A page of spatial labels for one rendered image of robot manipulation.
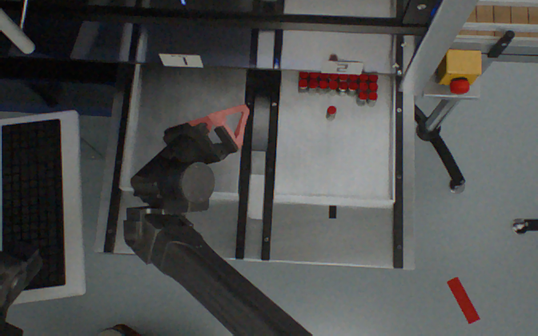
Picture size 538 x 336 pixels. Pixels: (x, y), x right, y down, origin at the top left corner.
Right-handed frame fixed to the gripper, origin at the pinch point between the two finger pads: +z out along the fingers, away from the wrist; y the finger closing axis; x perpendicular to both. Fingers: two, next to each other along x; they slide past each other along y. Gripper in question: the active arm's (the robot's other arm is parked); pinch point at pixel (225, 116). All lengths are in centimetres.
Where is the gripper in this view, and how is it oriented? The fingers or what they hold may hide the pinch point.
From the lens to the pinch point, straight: 98.4
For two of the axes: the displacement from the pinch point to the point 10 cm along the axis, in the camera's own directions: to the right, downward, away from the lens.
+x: -5.3, -7.9, -3.1
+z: 5.5, -6.0, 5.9
